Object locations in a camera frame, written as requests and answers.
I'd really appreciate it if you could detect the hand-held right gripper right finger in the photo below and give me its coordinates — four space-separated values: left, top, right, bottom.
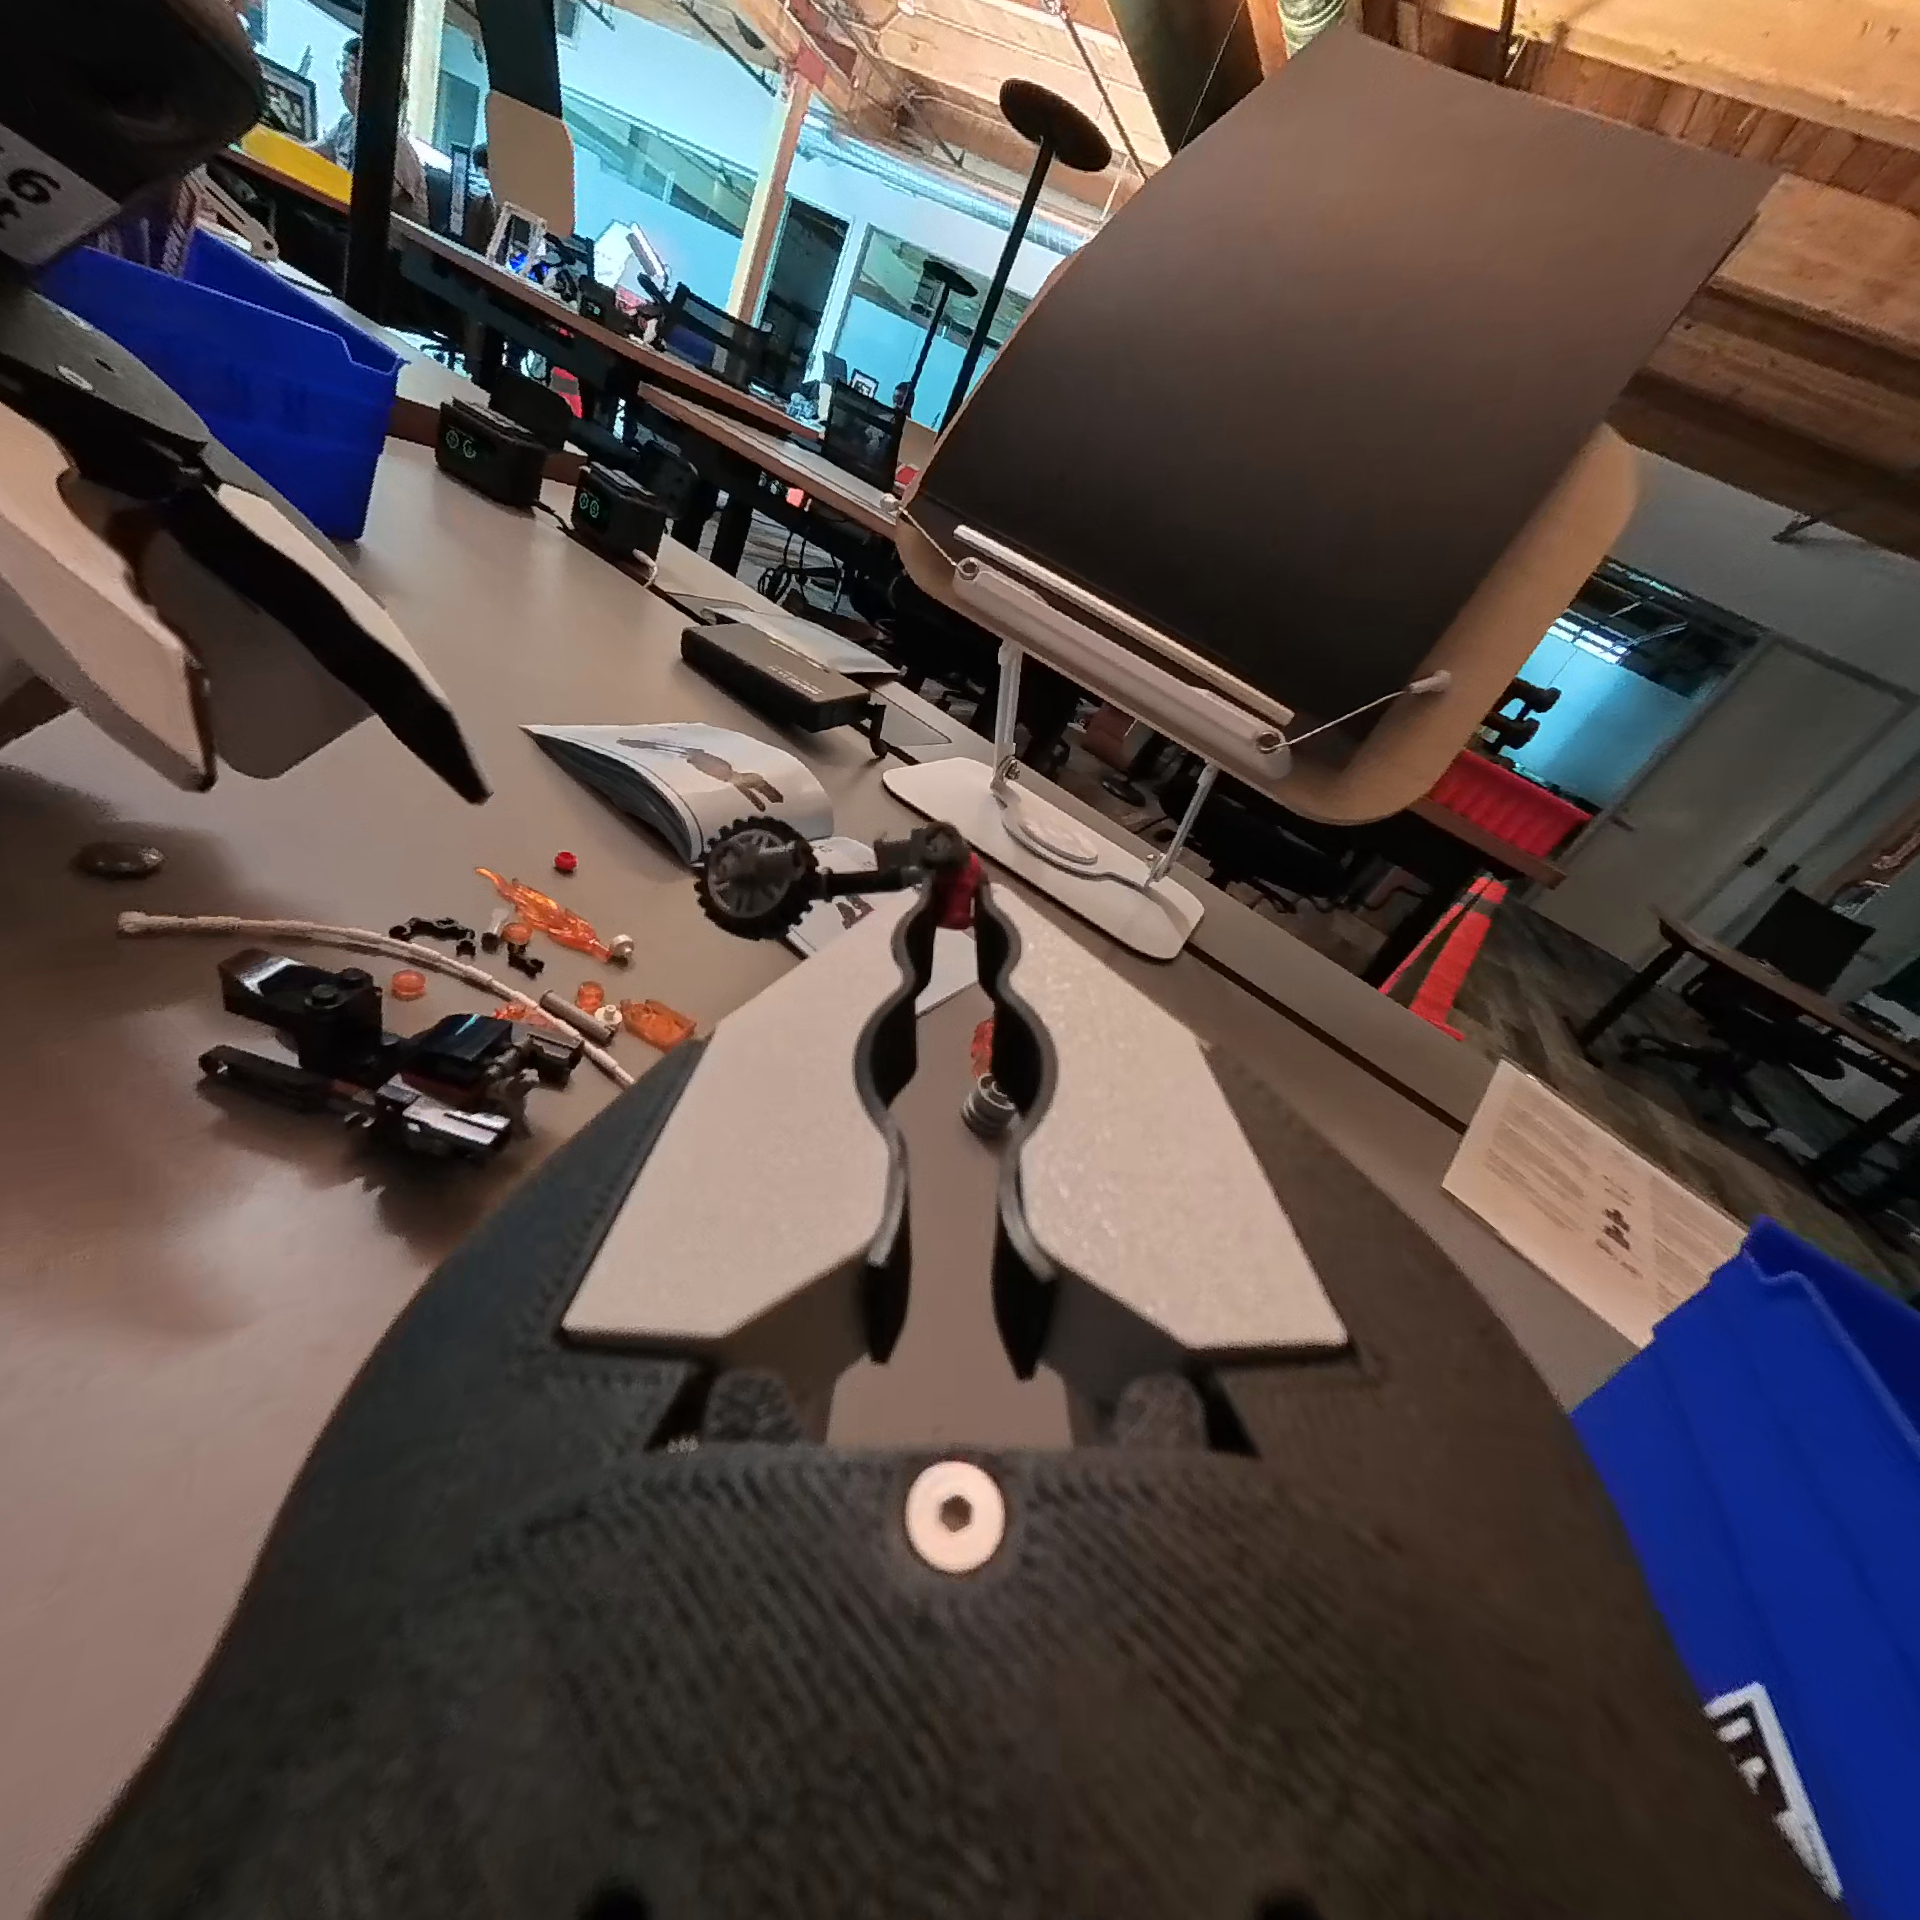
967 872 1352 1419

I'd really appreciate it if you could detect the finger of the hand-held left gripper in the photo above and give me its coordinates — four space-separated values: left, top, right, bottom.
184 445 495 806
0 401 222 792

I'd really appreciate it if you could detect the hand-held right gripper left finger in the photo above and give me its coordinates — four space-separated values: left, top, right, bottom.
561 883 939 1419

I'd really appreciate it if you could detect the lego wheel fork assembly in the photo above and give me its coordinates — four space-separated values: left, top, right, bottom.
690 818 992 942

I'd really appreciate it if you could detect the white instruction booklet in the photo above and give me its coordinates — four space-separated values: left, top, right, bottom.
522 721 983 1010

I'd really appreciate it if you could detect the black lego motorcycle body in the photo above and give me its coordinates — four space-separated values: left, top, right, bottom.
197 946 587 1163

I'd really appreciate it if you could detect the large orange lego flame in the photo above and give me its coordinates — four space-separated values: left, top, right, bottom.
473 865 614 957

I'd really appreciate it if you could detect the printed cardboard box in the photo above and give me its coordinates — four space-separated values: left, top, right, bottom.
120 178 204 288

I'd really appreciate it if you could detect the blue plastic bin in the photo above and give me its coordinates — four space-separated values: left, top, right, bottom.
1567 1215 1920 1898
43 224 409 544

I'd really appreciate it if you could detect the black charger with green light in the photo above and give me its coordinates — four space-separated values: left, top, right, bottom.
433 396 548 512
573 462 672 560

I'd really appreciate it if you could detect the black metal column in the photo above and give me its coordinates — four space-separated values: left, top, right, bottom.
343 0 418 317

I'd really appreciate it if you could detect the wooden office desk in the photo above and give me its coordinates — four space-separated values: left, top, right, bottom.
1657 915 1920 1201
391 210 919 571

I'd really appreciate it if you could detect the white paper sheet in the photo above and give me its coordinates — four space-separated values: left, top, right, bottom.
1440 1056 1754 1347

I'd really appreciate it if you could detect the black rectangular box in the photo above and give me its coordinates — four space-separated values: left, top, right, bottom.
680 618 875 737

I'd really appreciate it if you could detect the red plastic crate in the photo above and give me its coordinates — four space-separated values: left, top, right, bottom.
1377 747 1595 1040

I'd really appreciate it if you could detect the black tablet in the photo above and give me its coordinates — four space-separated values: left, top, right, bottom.
911 28 1782 738

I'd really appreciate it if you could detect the black round-top pole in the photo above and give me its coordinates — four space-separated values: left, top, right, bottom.
935 77 1115 439

